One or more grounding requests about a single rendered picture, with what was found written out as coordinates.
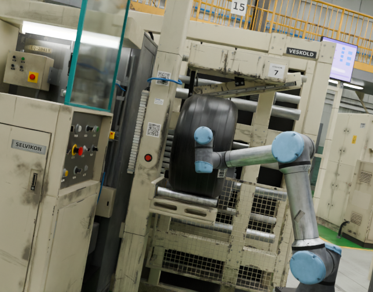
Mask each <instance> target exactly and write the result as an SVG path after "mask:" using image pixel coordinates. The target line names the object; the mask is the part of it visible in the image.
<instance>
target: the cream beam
mask: <svg viewBox="0 0 373 292"><path fill-rule="evenodd" d="M270 63H273V64H280V65H285V69H284V75H283V79H280V78H274V77H270V76H268V72H269V67H270ZM289 65H290V59H284V58H279V57H273V56H266V55H263V54H256V53H249V52H242V51H239V50H232V49H229V50H228V49H226V48H219V47H215V46H209V45H202V44H198V43H191V49H190V53H189V59H188V65H187V66H188V67H190V68H197V69H199V71H198V72H197V73H201V74H207V75H214V76H220V77H226V78H230V79H235V76H236V77H239V78H244V80H250V81H256V82H262V83H269V84H273V85H279V86H283V85H284V84H285V83H286V79H287V73H288V68H289Z"/></svg>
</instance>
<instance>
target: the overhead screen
mask: <svg viewBox="0 0 373 292"><path fill-rule="evenodd" d="M321 41H328V42H335V43H337V46H336V49H335V54H334V60H333V64H332V69H331V74H330V79H334V80H337V81H341V82H346V83H350V81H351V78H352V72H353V67H354V62H355V59H356V53H357V48H358V46H357V45H354V44H351V43H347V42H343V41H339V40H336V39H332V38H329V37H326V36H321V39H320V42H321Z"/></svg>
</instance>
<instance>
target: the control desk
mask: <svg viewBox="0 0 373 292"><path fill-rule="evenodd" d="M113 115H114V114H113V113H110V112H105V111H98V110H94V109H88V108H81V107H74V106H70V105H64V104H61V103H55V102H51V101H46V100H40V99H35V98H29V97H23V96H17V95H12V94H6V93H0V292H81V288H82V282H83V276H84V272H85V266H86V260H87V254H88V250H89V244H90V238H91V234H92V228H93V222H94V216H95V212H96V206H97V200H98V194H99V190H100V184H101V183H100V181H101V179H102V175H103V169H104V163H105V157H106V153H107V147H108V141H109V135H110V131H111V125H112V119H113Z"/></svg>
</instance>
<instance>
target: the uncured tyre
mask: <svg viewBox="0 0 373 292"><path fill-rule="evenodd" d="M237 118H238V108H237V106H236V105H235V103H234V102H233V101H231V100H229V99H227V98H220V97H214V96H208V95H205V94H194V95H192V96H190V97H189V98H187V99H186V100H185V101H184V103H183V106H182V108H181V111H180V115H179V117H178V121H177V124H176V127H175V132H174V137H173V142H172V146H171V153H170V163H169V184H170V185H171V186H172V188H173V190H176V191H182V192H187V193H190V194H195V195H200V196H206V197H209V198H216V197H218V196H220V195H221V192H222V190H223V188H224V185H225V179H226V174H227V171H228V169H226V172H225V178H217V175H218V169H213V171H212V172H211V173H197V172H196V171H195V138H194V134H195V131H196V129H198V128H199V127H202V126H204V127H208V128H211V129H212V130H215V136H214V140H213V144H214V145H215V147H214V148H213V152H224V151H231V150H232V145H233V139H234V136H235V130H236V124H237Z"/></svg>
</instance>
